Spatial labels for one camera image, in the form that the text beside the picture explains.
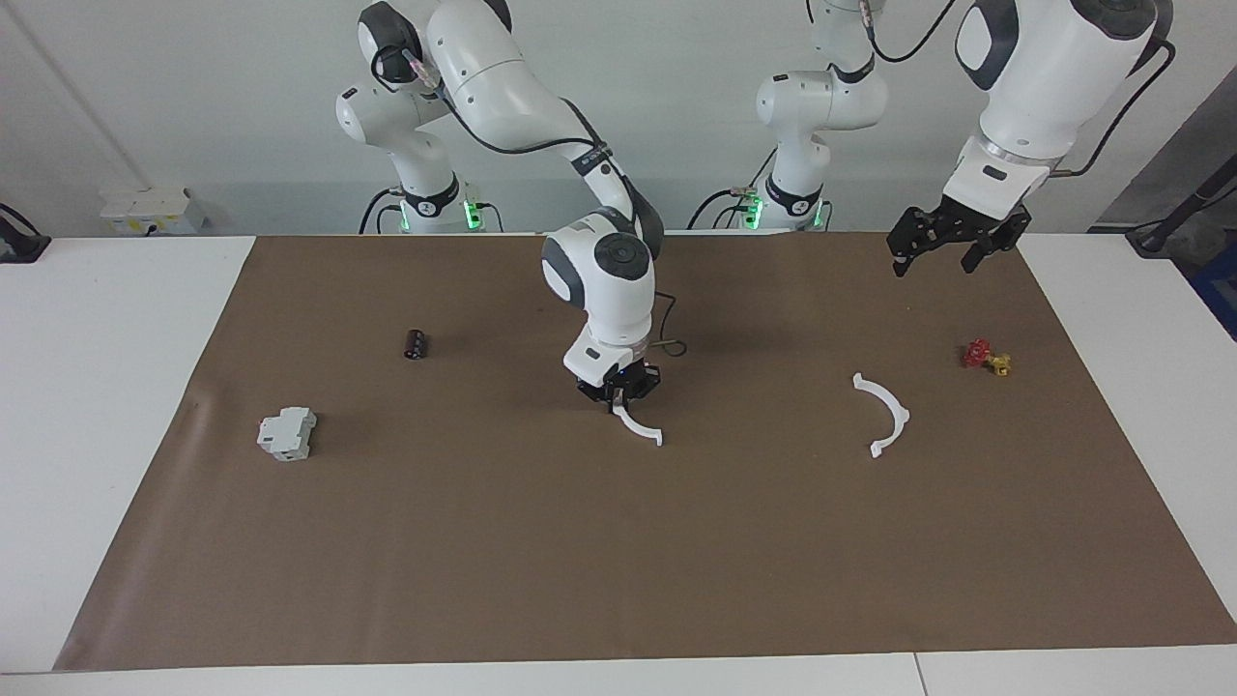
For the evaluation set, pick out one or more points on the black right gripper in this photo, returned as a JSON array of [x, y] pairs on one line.
[[623, 384]]

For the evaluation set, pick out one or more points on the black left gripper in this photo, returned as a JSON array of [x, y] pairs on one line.
[[976, 227]]

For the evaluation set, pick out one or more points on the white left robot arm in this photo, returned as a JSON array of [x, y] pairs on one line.
[[1044, 77]]

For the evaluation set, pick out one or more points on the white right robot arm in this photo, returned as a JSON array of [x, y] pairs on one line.
[[503, 77]]

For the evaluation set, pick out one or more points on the brown table mat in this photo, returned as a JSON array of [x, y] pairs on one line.
[[618, 541]]

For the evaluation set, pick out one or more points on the black cylindrical capacitor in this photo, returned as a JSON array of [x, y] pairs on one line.
[[416, 345]]

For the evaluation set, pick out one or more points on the black stand pole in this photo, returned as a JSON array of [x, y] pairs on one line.
[[1184, 208]]

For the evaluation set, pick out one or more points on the grey partition panel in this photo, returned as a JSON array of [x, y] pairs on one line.
[[1198, 155]]

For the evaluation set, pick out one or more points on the blue box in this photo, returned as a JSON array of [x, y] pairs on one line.
[[1220, 290]]

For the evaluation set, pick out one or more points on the white circuit breaker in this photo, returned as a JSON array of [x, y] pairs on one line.
[[286, 434]]

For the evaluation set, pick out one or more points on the white power strip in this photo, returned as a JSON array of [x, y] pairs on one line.
[[150, 211]]

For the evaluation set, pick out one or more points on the black clamp mount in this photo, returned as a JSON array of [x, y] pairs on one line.
[[19, 246]]

